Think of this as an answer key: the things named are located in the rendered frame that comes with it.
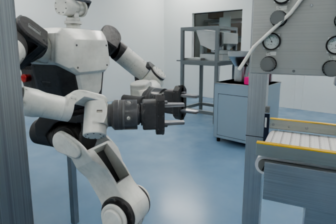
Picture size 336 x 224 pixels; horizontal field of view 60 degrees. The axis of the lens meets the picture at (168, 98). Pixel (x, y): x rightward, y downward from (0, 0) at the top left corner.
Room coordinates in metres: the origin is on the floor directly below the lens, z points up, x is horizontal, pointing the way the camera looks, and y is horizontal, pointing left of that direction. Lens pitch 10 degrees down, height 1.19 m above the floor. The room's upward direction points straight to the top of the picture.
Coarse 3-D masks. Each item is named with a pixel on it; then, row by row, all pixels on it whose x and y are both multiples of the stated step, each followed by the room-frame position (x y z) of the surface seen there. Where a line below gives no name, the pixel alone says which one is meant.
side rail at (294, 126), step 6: (270, 120) 0.93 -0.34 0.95; (276, 120) 0.92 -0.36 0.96; (282, 120) 0.92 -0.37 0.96; (270, 126) 0.93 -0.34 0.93; (276, 126) 0.92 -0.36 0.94; (282, 126) 0.92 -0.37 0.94; (294, 126) 0.90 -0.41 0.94; (300, 126) 0.89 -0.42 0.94; (306, 126) 0.89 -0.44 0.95; (312, 126) 0.88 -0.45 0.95; (318, 126) 0.87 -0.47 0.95; (324, 126) 0.86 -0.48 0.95; (330, 126) 0.86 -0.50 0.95; (312, 132) 0.88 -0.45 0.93; (318, 132) 0.87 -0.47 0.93; (324, 132) 0.86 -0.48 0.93; (330, 132) 0.86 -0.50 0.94
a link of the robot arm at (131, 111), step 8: (160, 96) 0.83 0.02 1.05; (128, 104) 0.81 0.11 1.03; (136, 104) 0.81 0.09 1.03; (144, 104) 0.81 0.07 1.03; (152, 104) 0.82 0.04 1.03; (160, 104) 0.82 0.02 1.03; (128, 112) 0.79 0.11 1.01; (136, 112) 0.79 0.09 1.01; (144, 112) 0.81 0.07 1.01; (152, 112) 0.82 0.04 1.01; (160, 112) 0.82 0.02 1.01; (128, 120) 0.79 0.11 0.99; (136, 120) 0.79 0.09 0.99; (144, 120) 0.81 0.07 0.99; (152, 120) 0.82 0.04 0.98; (160, 120) 0.82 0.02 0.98; (128, 128) 0.81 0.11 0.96; (136, 128) 0.81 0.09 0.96; (144, 128) 0.81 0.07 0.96; (152, 128) 0.82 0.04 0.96; (160, 128) 0.82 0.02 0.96
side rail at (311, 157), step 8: (256, 144) 0.69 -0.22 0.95; (264, 144) 0.68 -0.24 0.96; (256, 152) 0.69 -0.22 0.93; (264, 152) 0.68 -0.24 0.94; (272, 152) 0.67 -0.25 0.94; (280, 152) 0.67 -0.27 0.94; (288, 152) 0.66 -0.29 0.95; (296, 152) 0.65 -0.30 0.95; (304, 152) 0.64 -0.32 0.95; (312, 152) 0.64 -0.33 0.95; (320, 152) 0.63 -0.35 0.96; (296, 160) 0.65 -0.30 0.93; (304, 160) 0.64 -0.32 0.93; (312, 160) 0.64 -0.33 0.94; (320, 160) 0.63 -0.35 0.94; (328, 160) 0.62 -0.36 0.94
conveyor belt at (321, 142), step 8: (272, 136) 0.86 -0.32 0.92; (280, 136) 0.85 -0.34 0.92; (288, 136) 0.85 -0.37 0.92; (296, 136) 0.85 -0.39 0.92; (304, 136) 0.85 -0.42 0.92; (312, 136) 0.85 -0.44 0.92; (320, 136) 0.85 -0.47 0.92; (328, 136) 0.85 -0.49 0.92; (296, 144) 0.78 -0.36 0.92; (304, 144) 0.78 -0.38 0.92; (312, 144) 0.78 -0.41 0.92; (320, 144) 0.78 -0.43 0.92; (328, 144) 0.78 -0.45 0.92; (256, 160) 0.71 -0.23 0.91; (280, 160) 0.68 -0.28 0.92; (288, 160) 0.67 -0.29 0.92; (256, 168) 0.70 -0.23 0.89; (328, 168) 0.64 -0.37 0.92
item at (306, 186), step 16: (272, 160) 0.69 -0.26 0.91; (272, 176) 0.67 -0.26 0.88; (288, 176) 0.66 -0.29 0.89; (304, 176) 0.64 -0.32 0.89; (320, 176) 0.63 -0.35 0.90; (272, 192) 0.67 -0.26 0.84; (288, 192) 0.65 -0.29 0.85; (304, 192) 0.64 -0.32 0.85; (320, 192) 0.63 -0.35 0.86; (320, 208) 0.62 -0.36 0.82
